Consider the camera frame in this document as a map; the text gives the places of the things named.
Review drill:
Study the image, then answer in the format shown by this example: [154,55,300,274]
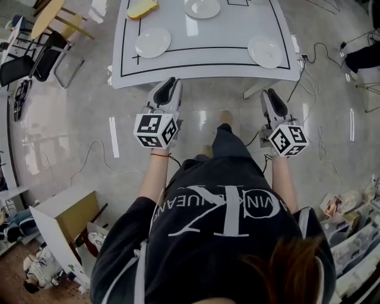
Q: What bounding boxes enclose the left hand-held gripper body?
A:
[133,102,184,149]

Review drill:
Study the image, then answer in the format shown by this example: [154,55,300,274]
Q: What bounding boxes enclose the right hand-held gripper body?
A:
[260,118,309,157]

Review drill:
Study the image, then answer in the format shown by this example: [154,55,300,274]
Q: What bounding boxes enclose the white plate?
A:
[185,0,221,20]
[135,27,172,59]
[247,34,283,69]

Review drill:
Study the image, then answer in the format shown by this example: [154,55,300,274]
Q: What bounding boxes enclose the person's left forearm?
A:
[138,148,173,205]

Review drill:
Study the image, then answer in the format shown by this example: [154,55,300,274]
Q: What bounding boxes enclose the person's right forearm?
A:
[271,154,299,213]

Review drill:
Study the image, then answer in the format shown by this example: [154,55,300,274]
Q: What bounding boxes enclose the person's dark trousers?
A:
[207,123,253,163]

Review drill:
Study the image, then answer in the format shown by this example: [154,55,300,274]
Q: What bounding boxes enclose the white table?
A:
[111,0,300,100]

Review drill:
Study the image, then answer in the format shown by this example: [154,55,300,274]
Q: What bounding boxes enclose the picture box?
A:
[322,193,342,217]

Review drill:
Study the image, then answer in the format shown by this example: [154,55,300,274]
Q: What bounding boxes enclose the yellow bread slice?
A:
[126,0,160,21]

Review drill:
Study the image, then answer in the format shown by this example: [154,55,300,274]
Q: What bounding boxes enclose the clear plastic bin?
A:
[322,219,351,247]

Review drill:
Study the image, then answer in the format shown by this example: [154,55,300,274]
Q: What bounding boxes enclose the black office chair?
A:
[0,31,86,90]

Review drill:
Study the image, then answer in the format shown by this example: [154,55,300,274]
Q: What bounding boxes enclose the white wooden cabinet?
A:
[29,189,100,286]

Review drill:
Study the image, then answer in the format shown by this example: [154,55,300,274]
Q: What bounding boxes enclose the floral cushion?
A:
[87,231,107,247]

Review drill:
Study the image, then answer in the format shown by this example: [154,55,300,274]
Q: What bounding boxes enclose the white storage rack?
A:
[320,175,380,304]

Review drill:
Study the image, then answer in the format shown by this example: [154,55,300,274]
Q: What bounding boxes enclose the black handheld device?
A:
[13,79,33,122]

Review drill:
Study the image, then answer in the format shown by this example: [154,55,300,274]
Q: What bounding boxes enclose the beige chair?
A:
[74,202,109,259]

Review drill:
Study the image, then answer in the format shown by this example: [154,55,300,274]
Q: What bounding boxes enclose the round wooden side table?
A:
[31,0,96,41]

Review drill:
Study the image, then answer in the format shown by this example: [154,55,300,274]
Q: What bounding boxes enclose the person's black printed shirt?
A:
[90,157,338,304]

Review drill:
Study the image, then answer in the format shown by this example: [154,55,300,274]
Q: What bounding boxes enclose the white printed sack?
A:
[23,248,65,295]

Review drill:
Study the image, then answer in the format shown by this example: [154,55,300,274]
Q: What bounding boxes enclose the black floor cable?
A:
[284,62,306,105]

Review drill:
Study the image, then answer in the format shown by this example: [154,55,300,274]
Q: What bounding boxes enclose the white floor cable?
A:
[69,139,146,187]

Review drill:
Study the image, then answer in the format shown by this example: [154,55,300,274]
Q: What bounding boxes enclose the grey shoulder strap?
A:
[298,207,326,300]
[104,240,149,304]

